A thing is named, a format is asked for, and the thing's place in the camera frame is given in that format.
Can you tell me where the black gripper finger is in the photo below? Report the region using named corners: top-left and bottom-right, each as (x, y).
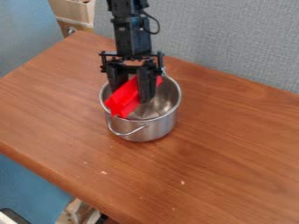
top-left (107, 64), bottom-right (128, 92)
top-left (138, 59), bottom-right (159, 103)

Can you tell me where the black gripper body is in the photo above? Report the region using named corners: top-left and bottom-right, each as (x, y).
top-left (98, 51), bottom-right (166, 75)

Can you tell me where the light wooden frame under table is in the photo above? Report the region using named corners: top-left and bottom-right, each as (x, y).
top-left (55, 199), bottom-right (104, 224)

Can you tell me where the black and white device corner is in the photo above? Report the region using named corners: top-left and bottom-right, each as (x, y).
top-left (0, 208), bottom-right (31, 224)

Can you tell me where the red plastic block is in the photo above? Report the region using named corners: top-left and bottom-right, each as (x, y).
top-left (103, 74), bottom-right (164, 119)

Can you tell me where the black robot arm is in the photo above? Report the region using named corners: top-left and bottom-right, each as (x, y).
top-left (99, 0), bottom-right (164, 103)

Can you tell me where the stainless steel pot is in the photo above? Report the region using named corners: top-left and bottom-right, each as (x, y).
top-left (98, 76), bottom-right (183, 142)

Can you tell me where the black cable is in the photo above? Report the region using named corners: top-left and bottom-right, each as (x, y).
top-left (140, 10), bottom-right (162, 35)

